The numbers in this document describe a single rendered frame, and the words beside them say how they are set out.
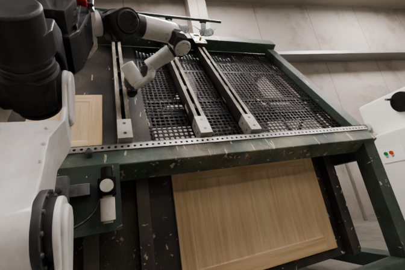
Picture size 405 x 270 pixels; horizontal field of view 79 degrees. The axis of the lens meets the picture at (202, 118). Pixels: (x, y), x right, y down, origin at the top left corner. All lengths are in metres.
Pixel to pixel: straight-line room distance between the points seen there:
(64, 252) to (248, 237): 1.03
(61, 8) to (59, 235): 0.55
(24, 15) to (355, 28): 6.13
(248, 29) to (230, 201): 3.91
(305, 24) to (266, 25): 0.88
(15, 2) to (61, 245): 0.47
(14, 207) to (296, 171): 1.40
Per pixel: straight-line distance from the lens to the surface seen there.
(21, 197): 0.53
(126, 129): 1.12
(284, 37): 5.13
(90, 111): 1.32
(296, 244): 1.56
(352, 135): 1.67
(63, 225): 0.52
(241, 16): 5.02
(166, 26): 1.10
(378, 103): 3.26
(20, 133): 0.64
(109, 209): 0.94
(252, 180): 1.44
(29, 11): 0.61
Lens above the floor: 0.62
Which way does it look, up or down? 18 degrees up
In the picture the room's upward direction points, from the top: 10 degrees counter-clockwise
